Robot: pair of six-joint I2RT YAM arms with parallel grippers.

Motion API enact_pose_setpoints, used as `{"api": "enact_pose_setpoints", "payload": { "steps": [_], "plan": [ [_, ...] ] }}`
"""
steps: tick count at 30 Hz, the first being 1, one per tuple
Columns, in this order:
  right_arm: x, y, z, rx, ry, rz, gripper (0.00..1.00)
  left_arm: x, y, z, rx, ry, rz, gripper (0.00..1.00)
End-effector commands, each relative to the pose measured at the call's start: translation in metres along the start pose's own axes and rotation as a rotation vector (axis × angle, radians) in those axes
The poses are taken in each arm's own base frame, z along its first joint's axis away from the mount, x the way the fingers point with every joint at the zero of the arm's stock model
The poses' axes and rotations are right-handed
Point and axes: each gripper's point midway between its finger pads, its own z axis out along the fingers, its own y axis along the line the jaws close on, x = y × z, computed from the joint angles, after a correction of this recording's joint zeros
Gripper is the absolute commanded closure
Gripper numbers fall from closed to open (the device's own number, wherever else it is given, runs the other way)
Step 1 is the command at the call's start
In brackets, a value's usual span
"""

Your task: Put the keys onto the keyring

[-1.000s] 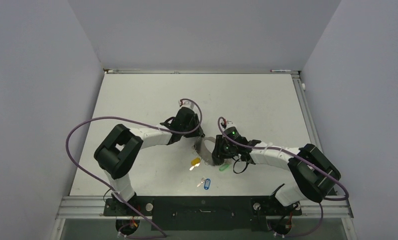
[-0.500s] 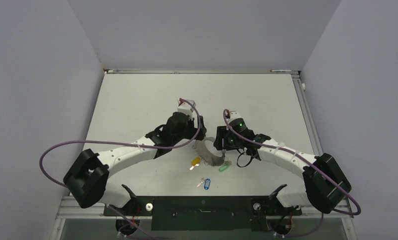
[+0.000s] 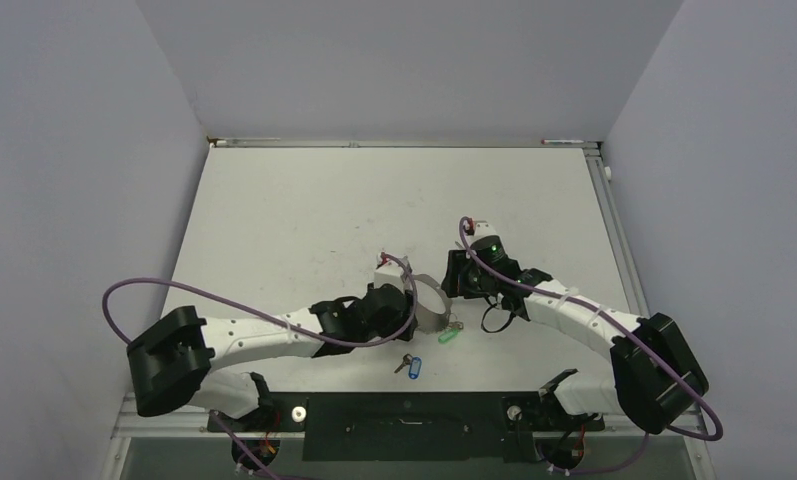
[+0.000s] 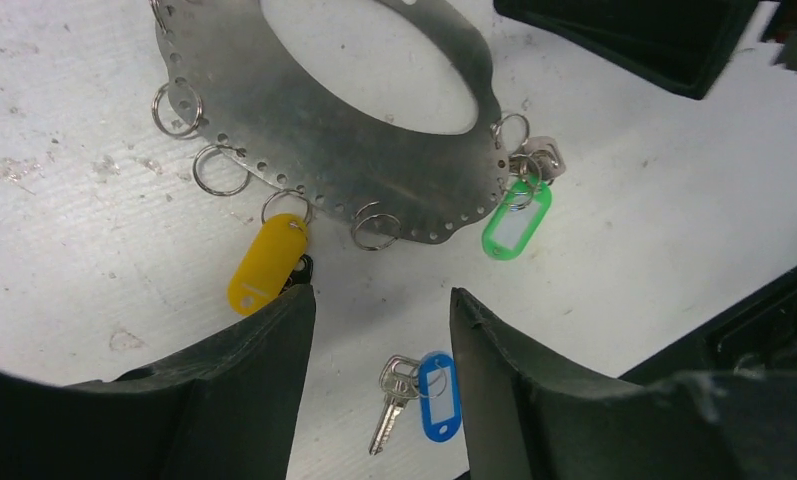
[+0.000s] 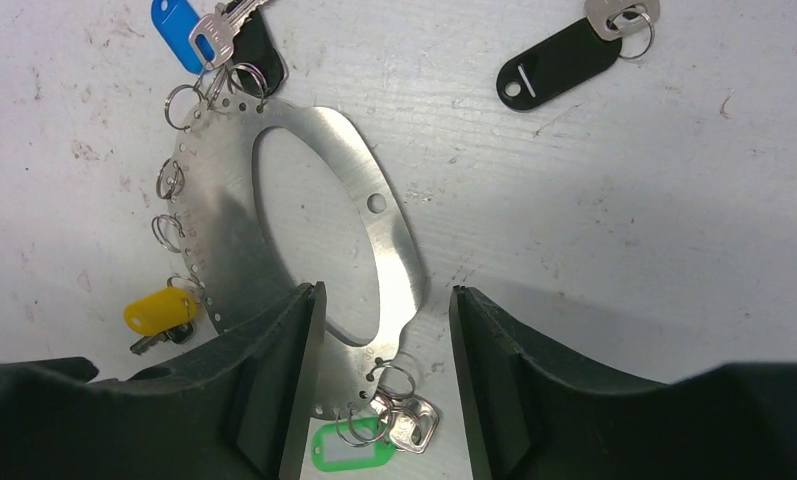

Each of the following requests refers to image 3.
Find metal key ring plate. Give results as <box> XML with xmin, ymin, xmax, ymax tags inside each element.
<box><xmin>412</xmin><ymin>274</ymin><xmax>452</xmax><ymax>334</ymax></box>

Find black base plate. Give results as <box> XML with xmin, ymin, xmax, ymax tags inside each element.
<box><xmin>222</xmin><ymin>391</ymin><xmax>605</xmax><ymax>463</ymax></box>

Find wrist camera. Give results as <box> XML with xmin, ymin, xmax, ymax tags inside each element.
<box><xmin>465</xmin><ymin>219</ymin><xmax>498</xmax><ymax>243</ymax></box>
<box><xmin>373</xmin><ymin>252</ymin><xmax>412</xmax><ymax>291</ymax></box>

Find green tagged key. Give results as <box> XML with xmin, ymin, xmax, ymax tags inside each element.
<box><xmin>437</xmin><ymin>321</ymin><xmax>464</xmax><ymax>345</ymax></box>

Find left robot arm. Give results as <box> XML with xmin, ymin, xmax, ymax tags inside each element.
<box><xmin>127</xmin><ymin>284</ymin><xmax>416</xmax><ymax>430</ymax></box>

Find red white marker pen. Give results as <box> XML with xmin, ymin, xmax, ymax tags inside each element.
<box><xmin>541</xmin><ymin>139</ymin><xmax>586</xmax><ymax>146</ymax></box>

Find aluminium frame rail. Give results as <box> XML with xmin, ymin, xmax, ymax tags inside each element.
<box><xmin>584</xmin><ymin>146</ymin><xmax>709</xmax><ymax>439</ymax></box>

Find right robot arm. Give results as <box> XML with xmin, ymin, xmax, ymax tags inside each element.
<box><xmin>442</xmin><ymin>235</ymin><xmax>709</xmax><ymax>434</ymax></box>

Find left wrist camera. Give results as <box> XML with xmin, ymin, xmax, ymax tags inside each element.
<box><xmin>373</xmin><ymin>252</ymin><xmax>412</xmax><ymax>291</ymax></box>

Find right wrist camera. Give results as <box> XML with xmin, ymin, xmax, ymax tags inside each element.
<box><xmin>465</xmin><ymin>219</ymin><xmax>498</xmax><ymax>243</ymax></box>

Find blue tagged key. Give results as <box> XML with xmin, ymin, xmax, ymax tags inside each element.
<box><xmin>394</xmin><ymin>354</ymin><xmax>422</xmax><ymax>380</ymax></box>

